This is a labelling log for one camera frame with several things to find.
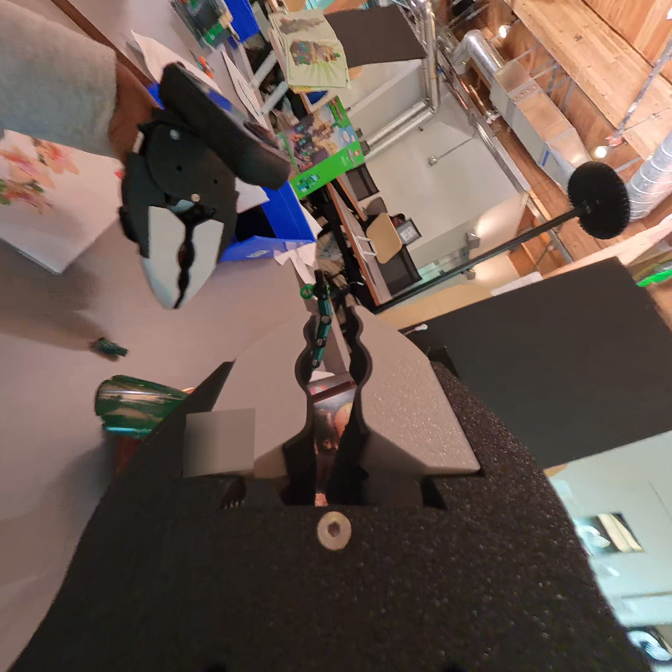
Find green toy set box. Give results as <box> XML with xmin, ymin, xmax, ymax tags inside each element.
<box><xmin>278</xmin><ymin>97</ymin><xmax>365</xmax><ymax>199</ymax></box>

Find green picture booklet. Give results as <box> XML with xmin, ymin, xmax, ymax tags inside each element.
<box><xmin>270</xmin><ymin>10</ymin><xmax>350</xmax><ymax>90</ymax></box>

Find black panel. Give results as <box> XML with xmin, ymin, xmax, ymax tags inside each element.
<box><xmin>325</xmin><ymin>5</ymin><xmax>426</xmax><ymax>69</ymax></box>

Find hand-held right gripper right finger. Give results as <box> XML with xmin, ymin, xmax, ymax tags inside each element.
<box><xmin>325</xmin><ymin>306</ymin><xmax>482</xmax><ymax>506</ymax></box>

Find orchid instruction booklet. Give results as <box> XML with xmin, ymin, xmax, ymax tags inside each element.
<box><xmin>0</xmin><ymin>128</ymin><xmax>127</xmax><ymax>275</ymax></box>

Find curved wooden panel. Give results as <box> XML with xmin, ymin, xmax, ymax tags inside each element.
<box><xmin>375</xmin><ymin>281</ymin><xmax>473</xmax><ymax>318</ymax></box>

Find brick orchid plant model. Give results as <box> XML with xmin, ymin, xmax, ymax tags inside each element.
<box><xmin>94</xmin><ymin>270</ymin><xmax>360</xmax><ymax>505</ymax></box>

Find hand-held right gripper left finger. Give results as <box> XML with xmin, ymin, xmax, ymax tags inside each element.
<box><xmin>214</xmin><ymin>315</ymin><xmax>322</xmax><ymax>506</ymax></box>

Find black tripod stand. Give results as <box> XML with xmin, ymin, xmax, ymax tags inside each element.
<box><xmin>375</xmin><ymin>160</ymin><xmax>631</xmax><ymax>313</ymax></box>

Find black orchid set box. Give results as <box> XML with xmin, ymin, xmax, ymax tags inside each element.
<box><xmin>401</xmin><ymin>260</ymin><xmax>672</xmax><ymax>468</ymax></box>

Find person's left hand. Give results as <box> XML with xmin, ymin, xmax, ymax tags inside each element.
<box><xmin>107</xmin><ymin>63</ymin><xmax>165</xmax><ymax>158</ymax></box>

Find crumpled white paper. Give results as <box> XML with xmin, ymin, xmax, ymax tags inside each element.
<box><xmin>273</xmin><ymin>239</ymin><xmax>321</xmax><ymax>284</ymax></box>

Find beige chair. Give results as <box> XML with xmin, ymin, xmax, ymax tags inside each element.
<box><xmin>366</xmin><ymin>212</ymin><xmax>403</xmax><ymax>264</ymax></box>

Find silver flexible duct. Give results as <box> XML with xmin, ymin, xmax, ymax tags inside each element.
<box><xmin>627</xmin><ymin>136</ymin><xmax>672</xmax><ymax>221</ymax></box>

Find metal air duct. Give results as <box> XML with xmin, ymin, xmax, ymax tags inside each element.
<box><xmin>451</xmin><ymin>29</ymin><xmax>594</xmax><ymax>184</ymax></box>

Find grey desk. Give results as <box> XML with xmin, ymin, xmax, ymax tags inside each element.
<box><xmin>0</xmin><ymin>0</ymin><xmax>379</xmax><ymax>657</ymax></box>

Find person's left forearm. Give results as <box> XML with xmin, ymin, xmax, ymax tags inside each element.
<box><xmin>0</xmin><ymin>0</ymin><xmax>119</xmax><ymax>158</ymax></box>

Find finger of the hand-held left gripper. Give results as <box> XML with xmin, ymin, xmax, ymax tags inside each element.
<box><xmin>176</xmin><ymin>218</ymin><xmax>225</xmax><ymax>309</ymax></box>
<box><xmin>140</xmin><ymin>205</ymin><xmax>191</xmax><ymax>310</ymax></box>

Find blue plastic bin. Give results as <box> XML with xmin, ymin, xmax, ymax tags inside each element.
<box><xmin>147</xmin><ymin>81</ymin><xmax>317</xmax><ymax>263</ymax></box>

